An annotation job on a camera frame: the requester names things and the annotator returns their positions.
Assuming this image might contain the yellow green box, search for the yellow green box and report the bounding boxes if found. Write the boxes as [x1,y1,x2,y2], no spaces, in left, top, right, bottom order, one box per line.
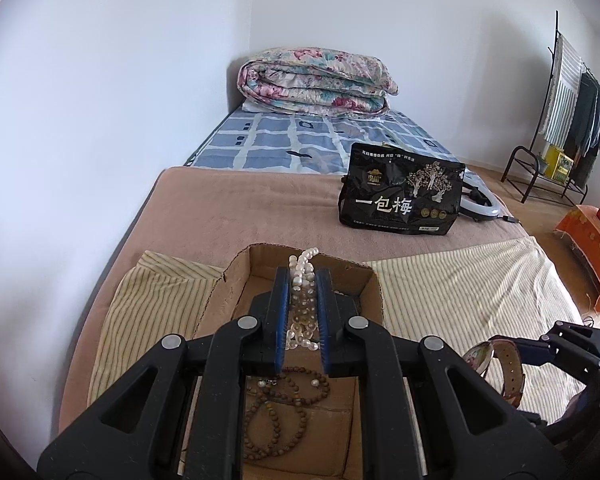
[544,144,573,184]

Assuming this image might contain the orange covered table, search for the orange covered table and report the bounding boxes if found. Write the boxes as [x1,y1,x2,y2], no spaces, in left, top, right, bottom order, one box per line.
[555,205,600,312]

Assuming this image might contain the striped yellow bed cloth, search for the striped yellow bed cloth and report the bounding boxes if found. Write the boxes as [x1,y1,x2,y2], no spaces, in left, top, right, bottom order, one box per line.
[82,237,580,479]

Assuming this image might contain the white pearl necklace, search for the white pearl necklace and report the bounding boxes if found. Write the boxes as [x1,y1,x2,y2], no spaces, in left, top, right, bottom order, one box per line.
[285,246,323,354]

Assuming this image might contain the black clothes rack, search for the black clothes rack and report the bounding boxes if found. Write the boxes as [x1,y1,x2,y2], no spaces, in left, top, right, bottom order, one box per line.
[501,28,600,206]

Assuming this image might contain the blue checked mattress sheet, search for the blue checked mattress sheet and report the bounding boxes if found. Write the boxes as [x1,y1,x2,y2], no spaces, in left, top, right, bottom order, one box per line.
[186,108,456,174]

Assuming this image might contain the black snack bag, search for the black snack bag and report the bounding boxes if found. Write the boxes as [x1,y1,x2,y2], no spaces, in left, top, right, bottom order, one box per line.
[338,142,466,235]

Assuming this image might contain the folded floral quilt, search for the folded floral quilt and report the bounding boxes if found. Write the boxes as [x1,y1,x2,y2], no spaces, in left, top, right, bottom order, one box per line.
[236,47,399,118]

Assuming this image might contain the red strap wristwatch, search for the red strap wristwatch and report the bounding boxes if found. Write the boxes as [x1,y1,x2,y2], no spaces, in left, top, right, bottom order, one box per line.
[463,337,526,408]

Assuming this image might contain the open cardboard box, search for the open cardboard box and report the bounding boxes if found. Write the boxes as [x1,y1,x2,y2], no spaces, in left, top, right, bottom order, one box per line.
[179,242,386,480]

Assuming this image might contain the brown wooden bead necklace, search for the brown wooden bead necklace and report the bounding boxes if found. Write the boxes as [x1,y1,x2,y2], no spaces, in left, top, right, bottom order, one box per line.
[241,365,333,463]

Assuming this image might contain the dark hanging clothes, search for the dark hanging clothes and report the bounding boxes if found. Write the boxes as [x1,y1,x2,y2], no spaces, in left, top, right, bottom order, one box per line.
[564,70,600,188]

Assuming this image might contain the striped hanging towel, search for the striped hanging towel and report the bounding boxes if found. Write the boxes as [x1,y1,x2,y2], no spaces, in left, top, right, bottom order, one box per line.
[539,32,584,148]

